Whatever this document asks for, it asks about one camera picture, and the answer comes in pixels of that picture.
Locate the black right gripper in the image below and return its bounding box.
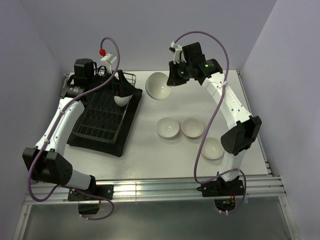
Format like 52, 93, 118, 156
166, 59, 192, 87

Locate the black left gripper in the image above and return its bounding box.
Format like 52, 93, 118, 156
88, 68, 139, 98

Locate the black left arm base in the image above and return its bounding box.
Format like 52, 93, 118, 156
67, 184, 115, 221

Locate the white bowl near right arm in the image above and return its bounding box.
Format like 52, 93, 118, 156
201, 137, 224, 160

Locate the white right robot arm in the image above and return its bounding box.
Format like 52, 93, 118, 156
167, 42, 262, 195

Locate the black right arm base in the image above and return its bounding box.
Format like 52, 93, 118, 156
197, 177, 245, 212

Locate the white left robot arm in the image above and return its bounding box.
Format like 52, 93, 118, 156
22, 54, 137, 200

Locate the black drip tray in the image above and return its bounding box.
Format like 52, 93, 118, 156
67, 89, 143, 157

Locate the bottom stacked white bowl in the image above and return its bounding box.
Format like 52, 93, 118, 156
156, 117, 180, 139

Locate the cream bowl middle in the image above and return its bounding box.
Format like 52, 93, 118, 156
181, 117, 204, 139

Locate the black wire dish rack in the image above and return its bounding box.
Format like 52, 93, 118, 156
67, 70, 142, 146

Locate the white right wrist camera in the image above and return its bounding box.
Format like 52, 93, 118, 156
169, 42, 186, 64

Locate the aluminium front rail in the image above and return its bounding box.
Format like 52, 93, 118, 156
23, 175, 287, 206

